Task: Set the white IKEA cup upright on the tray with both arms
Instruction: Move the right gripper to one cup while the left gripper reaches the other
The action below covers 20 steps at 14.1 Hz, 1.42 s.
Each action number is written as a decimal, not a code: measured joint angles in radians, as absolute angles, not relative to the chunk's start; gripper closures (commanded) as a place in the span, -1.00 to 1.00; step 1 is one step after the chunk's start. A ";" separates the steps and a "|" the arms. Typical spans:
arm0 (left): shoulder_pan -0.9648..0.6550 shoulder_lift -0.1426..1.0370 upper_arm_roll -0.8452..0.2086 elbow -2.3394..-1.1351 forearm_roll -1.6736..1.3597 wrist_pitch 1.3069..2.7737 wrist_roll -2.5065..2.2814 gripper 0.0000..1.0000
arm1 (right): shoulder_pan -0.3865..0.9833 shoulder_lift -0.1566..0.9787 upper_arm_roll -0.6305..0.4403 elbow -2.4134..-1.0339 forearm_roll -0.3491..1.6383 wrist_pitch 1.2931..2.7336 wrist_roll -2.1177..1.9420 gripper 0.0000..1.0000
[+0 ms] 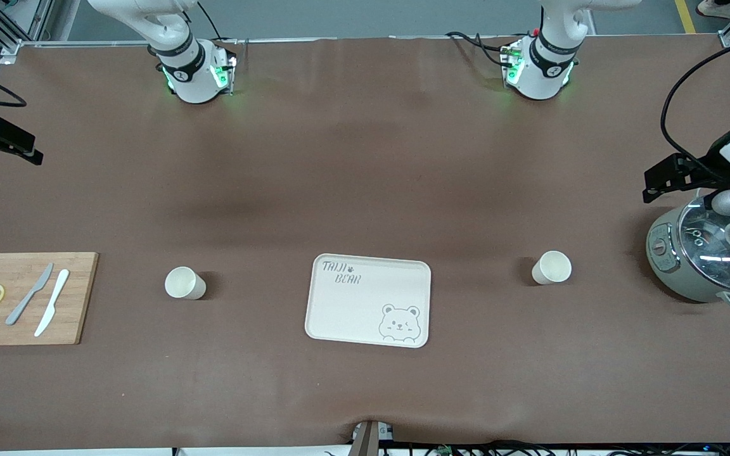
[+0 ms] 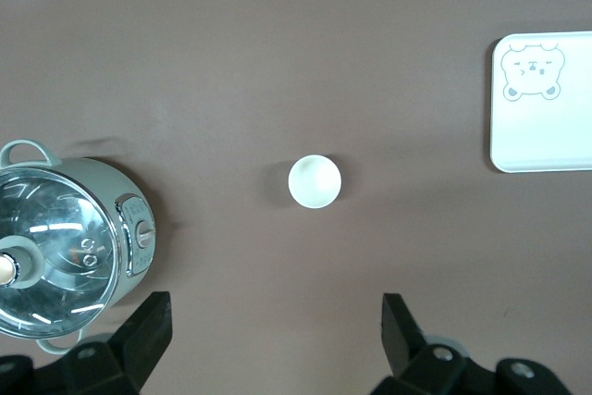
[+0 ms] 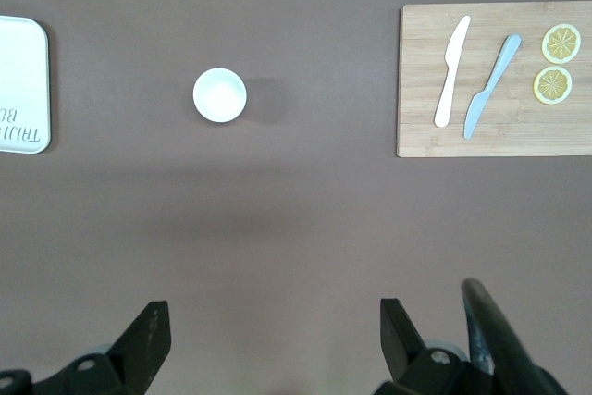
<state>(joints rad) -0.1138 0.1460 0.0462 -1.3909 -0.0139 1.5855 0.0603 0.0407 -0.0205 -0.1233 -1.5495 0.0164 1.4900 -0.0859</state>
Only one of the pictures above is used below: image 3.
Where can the bamboo cutting board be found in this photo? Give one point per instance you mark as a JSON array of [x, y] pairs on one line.
[[509, 136]]

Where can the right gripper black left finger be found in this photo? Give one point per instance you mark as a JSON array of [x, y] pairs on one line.
[[139, 349]]

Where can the cream tray with bear print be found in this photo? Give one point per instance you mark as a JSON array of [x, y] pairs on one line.
[[23, 71]]

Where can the white plastic cup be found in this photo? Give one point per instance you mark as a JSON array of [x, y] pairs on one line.
[[219, 95]]

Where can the grey plastic knife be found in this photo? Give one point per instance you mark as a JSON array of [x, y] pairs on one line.
[[489, 85]]

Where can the white plastic knife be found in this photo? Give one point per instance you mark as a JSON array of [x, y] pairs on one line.
[[451, 71]]

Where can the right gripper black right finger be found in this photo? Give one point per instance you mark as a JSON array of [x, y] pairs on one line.
[[407, 358]]

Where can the yellow lemon slice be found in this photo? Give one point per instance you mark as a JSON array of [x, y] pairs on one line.
[[561, 43], [552, 85]]

